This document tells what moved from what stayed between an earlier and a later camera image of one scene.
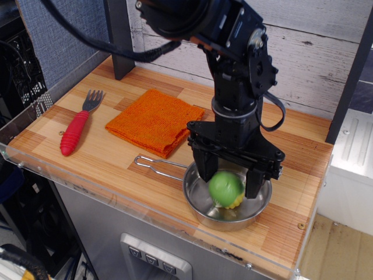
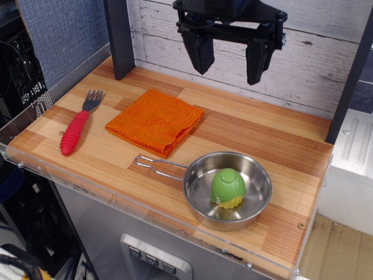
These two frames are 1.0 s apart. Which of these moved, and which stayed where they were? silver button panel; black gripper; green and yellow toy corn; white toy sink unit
Moved: black gripper
Stayed: green and yellow toy corn; silver button panel; white toy sink unit
